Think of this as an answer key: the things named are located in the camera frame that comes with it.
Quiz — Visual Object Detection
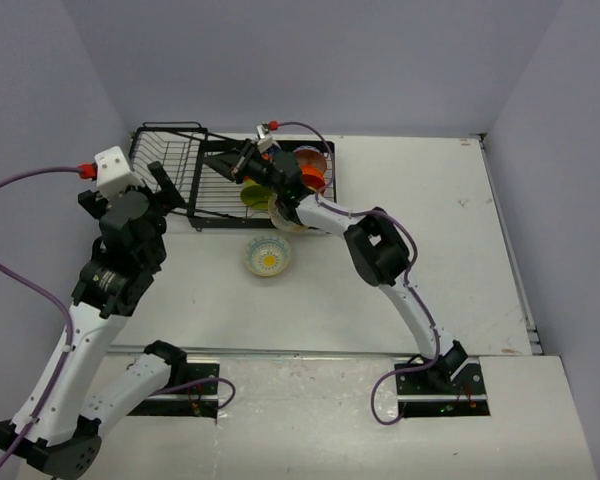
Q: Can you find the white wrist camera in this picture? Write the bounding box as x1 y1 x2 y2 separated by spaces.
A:
78 146 143 200
255 121 280 154

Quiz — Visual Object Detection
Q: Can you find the green bowl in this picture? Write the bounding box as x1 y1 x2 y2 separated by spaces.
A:
240 179 273 211

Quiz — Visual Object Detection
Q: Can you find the black wire dish rack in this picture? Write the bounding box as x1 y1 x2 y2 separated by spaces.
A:
129 122 337 231

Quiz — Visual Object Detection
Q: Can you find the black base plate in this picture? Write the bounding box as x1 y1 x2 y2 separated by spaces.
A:
129 382 219 419
395 359 491 419

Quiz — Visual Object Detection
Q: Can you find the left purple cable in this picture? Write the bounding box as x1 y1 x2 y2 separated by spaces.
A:
0 162 239 480

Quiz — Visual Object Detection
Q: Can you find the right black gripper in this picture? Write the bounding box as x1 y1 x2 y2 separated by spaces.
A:
203 138 286 196

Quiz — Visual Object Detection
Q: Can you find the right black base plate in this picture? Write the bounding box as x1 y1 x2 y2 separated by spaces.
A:
395 359 491 419

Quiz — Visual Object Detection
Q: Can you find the white floral bowl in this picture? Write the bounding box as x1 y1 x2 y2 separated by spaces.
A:
267 193 309 233

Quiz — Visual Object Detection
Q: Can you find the yellow teal patterned bowl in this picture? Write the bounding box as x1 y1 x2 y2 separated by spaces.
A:
242 234 292 277

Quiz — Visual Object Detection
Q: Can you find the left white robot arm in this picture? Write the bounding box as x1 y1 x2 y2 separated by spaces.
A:
0 162 188 479

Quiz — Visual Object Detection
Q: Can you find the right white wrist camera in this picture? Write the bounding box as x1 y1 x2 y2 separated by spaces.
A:
255 121 280 154

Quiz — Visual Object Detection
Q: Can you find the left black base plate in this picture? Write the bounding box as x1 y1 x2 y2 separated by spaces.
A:
129 382 219 419

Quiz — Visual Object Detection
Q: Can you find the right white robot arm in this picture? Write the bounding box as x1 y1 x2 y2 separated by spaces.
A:
204 141 468 393

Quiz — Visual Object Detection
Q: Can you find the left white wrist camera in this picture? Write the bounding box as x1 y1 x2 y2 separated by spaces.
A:
78 146 143 200

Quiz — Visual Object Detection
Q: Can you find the right orange bowl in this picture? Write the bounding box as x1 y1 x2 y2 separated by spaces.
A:
301 165 326 192

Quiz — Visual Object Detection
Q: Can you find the red patterned bowl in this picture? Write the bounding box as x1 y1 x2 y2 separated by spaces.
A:
293 145 328 173

